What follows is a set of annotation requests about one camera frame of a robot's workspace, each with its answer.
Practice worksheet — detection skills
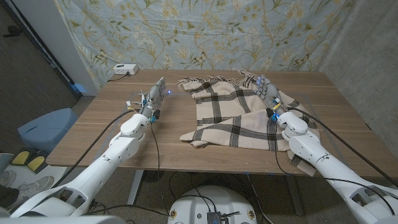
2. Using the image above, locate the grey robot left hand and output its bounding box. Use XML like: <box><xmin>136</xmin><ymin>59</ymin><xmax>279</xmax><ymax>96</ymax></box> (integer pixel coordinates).
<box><xmin>138</xmin><ymin>77</ymin><xmax>167</xmax><ymax>118</ymax></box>

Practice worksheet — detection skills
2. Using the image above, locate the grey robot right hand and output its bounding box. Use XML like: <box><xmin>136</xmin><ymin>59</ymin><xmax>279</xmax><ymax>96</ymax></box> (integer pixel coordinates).
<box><xmin>255</xmin><ymin>73</ymin><xmax>289</xmax><ymax>117</ymax></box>

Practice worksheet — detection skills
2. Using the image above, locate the beige plaid fringed scarf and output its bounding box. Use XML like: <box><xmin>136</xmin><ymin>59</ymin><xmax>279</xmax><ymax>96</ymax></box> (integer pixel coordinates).
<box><xmin>177</xmin><ymin>70</ymin><xmax>321</xmax><ymax>177</ymax></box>

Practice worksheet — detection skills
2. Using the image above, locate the white toy plane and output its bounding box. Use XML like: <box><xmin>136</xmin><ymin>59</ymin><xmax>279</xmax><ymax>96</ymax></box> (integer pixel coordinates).
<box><xmin>131</xmin><ymin>89</ymin><xmax>150</xmax><ymax>109</ymax></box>

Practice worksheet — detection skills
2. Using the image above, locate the white power strip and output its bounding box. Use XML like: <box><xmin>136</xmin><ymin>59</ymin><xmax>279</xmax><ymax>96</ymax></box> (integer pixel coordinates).
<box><xmin>113</xmin><ymin>63</ymin><xmax>139</xmax><ymax>76</ymax></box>

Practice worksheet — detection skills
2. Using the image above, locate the floral printed backdrop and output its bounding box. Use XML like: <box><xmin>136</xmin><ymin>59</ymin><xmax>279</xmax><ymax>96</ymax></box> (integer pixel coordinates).
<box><xmin>54</xmin><ymin>0</ymin><xmax>355</xmax><ymax>91</ymax></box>

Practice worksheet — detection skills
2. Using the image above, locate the white table leg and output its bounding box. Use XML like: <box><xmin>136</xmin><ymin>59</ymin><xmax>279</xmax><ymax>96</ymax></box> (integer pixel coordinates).
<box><xmin>127</xmin><ymin>169</ymin><xmax>146</xmax><ymax>207</ymax></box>

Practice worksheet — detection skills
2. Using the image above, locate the grey table leg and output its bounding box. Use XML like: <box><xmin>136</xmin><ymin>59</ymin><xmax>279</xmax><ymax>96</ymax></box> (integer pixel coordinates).
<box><xmin>285</xmin><ymin>175</ymin><xmax>305</xmax><ymax>217</ymax></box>

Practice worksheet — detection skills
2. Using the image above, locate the blue padded stool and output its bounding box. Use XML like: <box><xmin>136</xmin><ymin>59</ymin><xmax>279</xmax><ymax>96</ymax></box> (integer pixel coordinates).
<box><xmin>17</xmin><ymin>108</ymin><xmax>78</xmax><ymax>153</ymax></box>

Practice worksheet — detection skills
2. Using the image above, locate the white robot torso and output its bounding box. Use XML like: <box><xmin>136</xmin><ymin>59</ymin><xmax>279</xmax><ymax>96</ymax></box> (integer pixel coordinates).
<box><xmin>167</xmin><ymin>185</ymin><xmax>258</xmax><ymax>224</ymax></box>

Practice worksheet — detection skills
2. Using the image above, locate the small black torso device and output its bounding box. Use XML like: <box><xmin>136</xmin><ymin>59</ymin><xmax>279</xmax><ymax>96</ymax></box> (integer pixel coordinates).
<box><xmin>206</xmin><ymin>211</ymin><xmax>240</xmax><ymax>224</ymax></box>

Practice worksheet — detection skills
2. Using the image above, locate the grey sneaker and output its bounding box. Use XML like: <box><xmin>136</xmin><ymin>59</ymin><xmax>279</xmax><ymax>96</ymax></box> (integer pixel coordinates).
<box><xmin>17</xmin><ymin>175</ymin><xmax>55</xmax><ymax>196</ymax></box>

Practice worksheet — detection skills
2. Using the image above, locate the black power strip cord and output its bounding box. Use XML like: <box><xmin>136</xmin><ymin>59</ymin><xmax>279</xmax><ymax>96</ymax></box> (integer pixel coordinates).
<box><xmin>107</xmin><ymin>73</ymin><xmax>130</xmax><ymax>83</ymax></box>

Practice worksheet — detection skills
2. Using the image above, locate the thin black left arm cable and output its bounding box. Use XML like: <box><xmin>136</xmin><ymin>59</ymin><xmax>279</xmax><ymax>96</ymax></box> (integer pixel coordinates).
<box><xmin>150</xmin><ymin>121</ymin><xmax>171</xmax><ymax>216</ymax></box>

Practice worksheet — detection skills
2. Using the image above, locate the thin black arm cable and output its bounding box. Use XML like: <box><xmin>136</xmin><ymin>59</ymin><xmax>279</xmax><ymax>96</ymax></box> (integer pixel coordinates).
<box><xmin>273</xmin><ymin>119</ymin><xmax>396</xmax><ymax>216</ymax></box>
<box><xmin>150</xmin><ymin>121</ymin><xmax>171</xmax><ymax>216</ymax></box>

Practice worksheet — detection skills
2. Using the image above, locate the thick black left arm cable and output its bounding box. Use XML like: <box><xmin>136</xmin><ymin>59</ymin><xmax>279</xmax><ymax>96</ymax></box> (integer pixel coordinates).
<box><xmin>51</xmin><ymin>109</ymin><xmax>138</xmax><ymax>189</ymax></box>

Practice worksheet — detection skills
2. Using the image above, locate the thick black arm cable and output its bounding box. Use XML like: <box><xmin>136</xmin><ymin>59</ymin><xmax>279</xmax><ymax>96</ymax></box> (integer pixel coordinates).
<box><xmin>51</xmin><ymin>109</ymin><xmax>138</xmax><ymax>189</ymax></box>
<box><xmin>287</xmin><ymin>107</ymin><xmax>398</xmax><ymax>187</ymax></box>

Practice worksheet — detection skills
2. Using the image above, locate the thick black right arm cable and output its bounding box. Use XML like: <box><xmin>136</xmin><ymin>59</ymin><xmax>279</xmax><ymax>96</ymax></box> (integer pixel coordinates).
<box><xmin>287</xmin><ymin>107</ymin><xmax>398</xmax><ymax>187</ymax></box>

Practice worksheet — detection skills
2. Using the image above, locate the black torso cable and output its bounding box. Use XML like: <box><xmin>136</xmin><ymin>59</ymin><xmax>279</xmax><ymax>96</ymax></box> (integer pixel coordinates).
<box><xmin>177</xmin><ymin>194</ymin><xmax>218</xmax><ymax>213</ymax></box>

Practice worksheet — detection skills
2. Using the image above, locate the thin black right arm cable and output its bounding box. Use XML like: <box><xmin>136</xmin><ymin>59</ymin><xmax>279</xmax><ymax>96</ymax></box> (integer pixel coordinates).
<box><xmin>273</xmin><ymin>119</ymin><xmax>396</xmax><ymax>216</ymax></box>

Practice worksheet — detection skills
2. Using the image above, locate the black door handle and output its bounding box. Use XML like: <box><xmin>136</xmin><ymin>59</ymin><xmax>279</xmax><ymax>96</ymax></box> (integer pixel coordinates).
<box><xmin>2</xmin><ymin>25</ymin><xmax>23</xmax><ymax>38</ymax></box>

